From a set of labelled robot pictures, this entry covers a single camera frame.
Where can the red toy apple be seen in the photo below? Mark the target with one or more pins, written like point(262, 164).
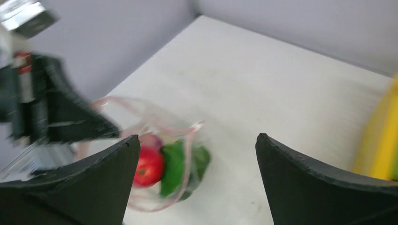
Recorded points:
point(150, 168)

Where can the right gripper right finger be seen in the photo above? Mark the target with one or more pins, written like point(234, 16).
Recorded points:
point(302, 190)

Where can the green toy bok choy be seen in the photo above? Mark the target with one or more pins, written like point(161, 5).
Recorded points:
point(174, 168)

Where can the yellow plastic basket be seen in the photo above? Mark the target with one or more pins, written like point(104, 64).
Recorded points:
point(377, 156)

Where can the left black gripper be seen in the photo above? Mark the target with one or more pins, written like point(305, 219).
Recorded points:
point(40, 106)

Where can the clear pink-dotted zip bag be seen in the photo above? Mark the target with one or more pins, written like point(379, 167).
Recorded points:
point(135, 116)

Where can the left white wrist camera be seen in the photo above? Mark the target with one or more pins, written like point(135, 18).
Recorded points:
point(26, 18)

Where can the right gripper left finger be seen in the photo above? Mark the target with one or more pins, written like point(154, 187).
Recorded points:
point(91, 191)

